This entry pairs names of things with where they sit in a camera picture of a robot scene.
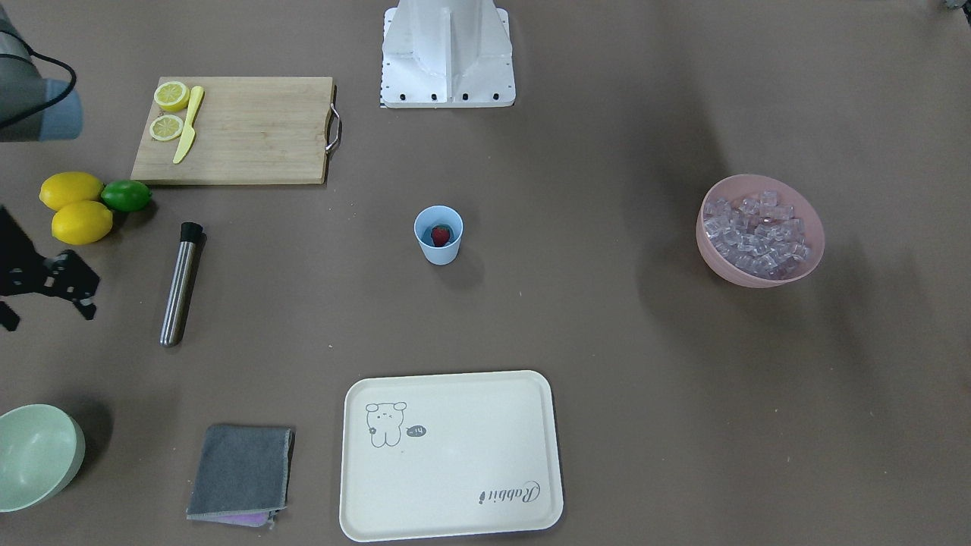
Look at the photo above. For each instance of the mint green bowl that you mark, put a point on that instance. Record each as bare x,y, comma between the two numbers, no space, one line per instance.
42,448

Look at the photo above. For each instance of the steel muddler with black tip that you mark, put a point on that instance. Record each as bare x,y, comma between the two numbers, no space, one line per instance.
178,301

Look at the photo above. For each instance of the red strawberry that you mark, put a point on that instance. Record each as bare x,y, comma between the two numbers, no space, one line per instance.
441,235

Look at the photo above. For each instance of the green lime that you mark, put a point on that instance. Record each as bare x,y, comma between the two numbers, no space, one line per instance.
126,196

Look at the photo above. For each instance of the yellow lemon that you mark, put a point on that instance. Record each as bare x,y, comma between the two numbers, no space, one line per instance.
81,223
65,188

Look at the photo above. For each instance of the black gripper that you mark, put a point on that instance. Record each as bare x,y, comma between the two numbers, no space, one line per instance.
67,277

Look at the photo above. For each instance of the yellow plastic knife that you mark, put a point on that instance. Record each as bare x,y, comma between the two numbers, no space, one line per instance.
188,134

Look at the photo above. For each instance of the pink bowl of ice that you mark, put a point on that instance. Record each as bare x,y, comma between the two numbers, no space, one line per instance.
757,232

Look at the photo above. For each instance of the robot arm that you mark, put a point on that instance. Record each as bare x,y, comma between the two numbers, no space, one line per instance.
38,103

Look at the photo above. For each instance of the lemon slice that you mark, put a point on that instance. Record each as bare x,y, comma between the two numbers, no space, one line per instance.
166,128
172,96

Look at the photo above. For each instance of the bamboo cutting board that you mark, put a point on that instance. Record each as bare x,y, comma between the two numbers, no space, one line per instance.
249,130

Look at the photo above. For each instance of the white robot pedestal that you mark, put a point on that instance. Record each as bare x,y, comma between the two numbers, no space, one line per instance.
447,54

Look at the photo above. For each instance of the cream rabbit tray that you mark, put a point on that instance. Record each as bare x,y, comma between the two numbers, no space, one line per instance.
448,455

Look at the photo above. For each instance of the grey folded cloth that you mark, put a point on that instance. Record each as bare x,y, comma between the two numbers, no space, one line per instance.
242,475

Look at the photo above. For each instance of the light blue plastic cup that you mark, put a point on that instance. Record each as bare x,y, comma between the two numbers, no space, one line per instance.
426,220

